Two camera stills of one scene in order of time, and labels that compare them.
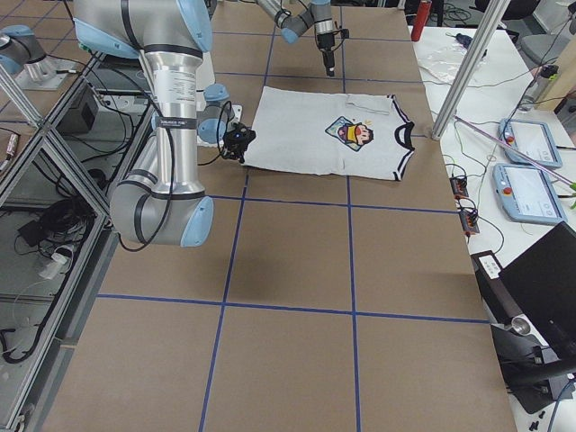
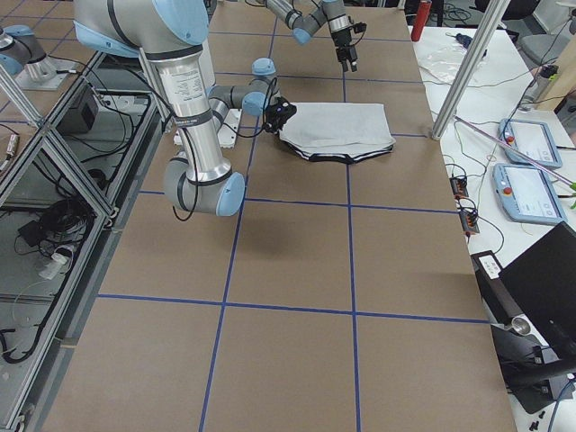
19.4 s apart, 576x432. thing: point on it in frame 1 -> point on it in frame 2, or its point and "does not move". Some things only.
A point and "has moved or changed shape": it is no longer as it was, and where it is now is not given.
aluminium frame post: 470,67 does not move
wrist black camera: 236,141 -> 278,111
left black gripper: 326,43 -> 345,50
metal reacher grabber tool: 517,151 does not move
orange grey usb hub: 459,187 does not move
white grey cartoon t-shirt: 307,131 has moved or changed shape
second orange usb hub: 469,222 does not move
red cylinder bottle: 424,8 does not move
